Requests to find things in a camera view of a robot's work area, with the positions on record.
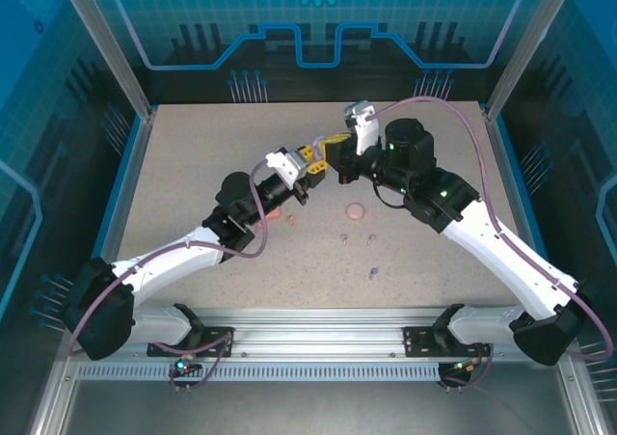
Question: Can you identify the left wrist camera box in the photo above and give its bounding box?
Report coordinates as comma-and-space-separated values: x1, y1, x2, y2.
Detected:
263, 150, 301, 191

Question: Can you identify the blue table side trim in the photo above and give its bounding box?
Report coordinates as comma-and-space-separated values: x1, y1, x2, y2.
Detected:
79, 111, 147, 282
494, 111, 569, 291

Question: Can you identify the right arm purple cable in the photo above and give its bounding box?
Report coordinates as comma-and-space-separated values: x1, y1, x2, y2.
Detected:
368, 95, 616, 393

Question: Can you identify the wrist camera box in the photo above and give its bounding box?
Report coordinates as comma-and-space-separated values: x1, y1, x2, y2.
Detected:
263, 150, 301, 191
342, 99, 383, 157

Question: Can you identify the slotted grey cable duct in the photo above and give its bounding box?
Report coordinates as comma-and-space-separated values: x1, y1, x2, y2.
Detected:
75, 362, 443, 383

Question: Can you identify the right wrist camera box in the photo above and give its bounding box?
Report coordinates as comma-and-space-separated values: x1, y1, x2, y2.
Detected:
342, 99, 383, 157

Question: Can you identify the aluminium frame post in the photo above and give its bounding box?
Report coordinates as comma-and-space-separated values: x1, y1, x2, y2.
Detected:
52, 0, 159, 121
483, 0, 582, 122

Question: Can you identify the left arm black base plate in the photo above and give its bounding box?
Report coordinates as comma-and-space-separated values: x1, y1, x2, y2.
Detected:
147, 326, 236, 359

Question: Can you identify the cable connector with lights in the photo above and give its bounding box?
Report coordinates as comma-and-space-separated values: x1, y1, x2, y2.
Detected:
441, 357, 484, 378
174, 352, 202, 377

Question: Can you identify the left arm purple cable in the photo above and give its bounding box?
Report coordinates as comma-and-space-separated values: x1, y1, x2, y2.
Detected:
67, 159, 271, 393

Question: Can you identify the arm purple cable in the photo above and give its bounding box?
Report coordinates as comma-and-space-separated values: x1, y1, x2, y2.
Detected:
368, 95, 616, 393
67, 159, 271, 393

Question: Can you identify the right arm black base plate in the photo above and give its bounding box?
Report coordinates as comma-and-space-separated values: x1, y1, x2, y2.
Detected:
402, 326, 493, 359

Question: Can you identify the aluminium mounting rail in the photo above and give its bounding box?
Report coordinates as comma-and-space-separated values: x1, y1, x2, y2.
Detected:
65, 307, 577, 365

